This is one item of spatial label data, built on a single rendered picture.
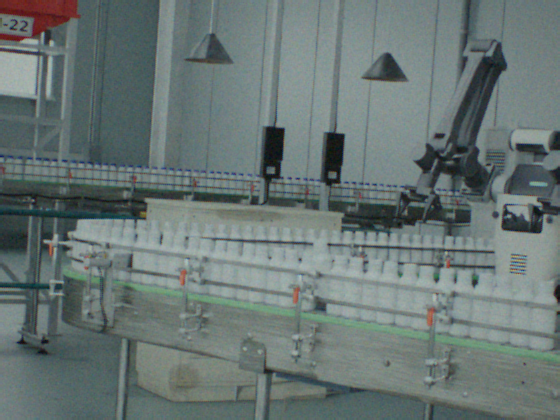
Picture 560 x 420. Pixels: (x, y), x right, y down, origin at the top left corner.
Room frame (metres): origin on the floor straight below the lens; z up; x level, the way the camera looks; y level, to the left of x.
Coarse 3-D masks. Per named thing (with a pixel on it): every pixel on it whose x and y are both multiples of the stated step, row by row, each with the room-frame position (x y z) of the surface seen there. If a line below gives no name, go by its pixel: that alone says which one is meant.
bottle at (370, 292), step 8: (376, 264) 3.42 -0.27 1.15; (368, 272) 3.43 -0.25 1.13; (376, 272) 3.42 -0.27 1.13; (376, 280) 3.41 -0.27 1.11; (368, 288) 3.41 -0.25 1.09; (376, 288) 3.41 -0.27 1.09; (368, 296) 3.41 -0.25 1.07; (376, 296) 3.41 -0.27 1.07; (368, 304) 3.41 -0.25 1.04; (376, 304) 3.41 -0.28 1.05; (368, 312) 3.41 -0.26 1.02; (368, 320) 3.41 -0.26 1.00
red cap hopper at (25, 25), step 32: (0, 0) 9.67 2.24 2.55; (32, 0) 9.79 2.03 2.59; (64, 0) 9.92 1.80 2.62; (0, 32) 9.72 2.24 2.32; (32, 32) 9.84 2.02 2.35; (64, 96) 9.96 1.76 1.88; (32, 128) 10.49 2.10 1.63; (64, 128) 9.95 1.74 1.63; (32, 224) 10.47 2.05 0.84; (32, 256) 10.48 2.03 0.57
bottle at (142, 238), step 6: (138, 234) 4.06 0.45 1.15; (144, 234) 4.05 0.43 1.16; (138, 240) 4.05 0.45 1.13; (144, 240) 4.05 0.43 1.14; (138, 246) 4.04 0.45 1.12; (138, 252) 4.04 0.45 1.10; (132, 258) 4.06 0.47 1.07; (138, 258) 4.04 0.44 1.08; (132, 264) 4.05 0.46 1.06; (138, 264) 4.04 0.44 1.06; (132, 276) 4.05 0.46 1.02; (138, 276) 4.04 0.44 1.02; (138, 282) 4.04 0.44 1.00
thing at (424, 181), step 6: (420, 174) 3.90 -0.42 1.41; (432, 174) 3.88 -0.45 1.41; (420, 180) 3.88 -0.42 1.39; (426, 180) 3.87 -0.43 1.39; (432, 180) 3.88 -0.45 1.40; (408, 186) 3.89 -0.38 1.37; (414, 186) 3.87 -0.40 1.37; (420, 186) 3.87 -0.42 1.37; (426, 186) 3.87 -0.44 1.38; (432, 186) 3.88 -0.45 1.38; (414, 192) 3.92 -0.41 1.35; (432, 192) 3.84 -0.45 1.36; (426, 198) 3.90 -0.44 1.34; (438, 198) 3.87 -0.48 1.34
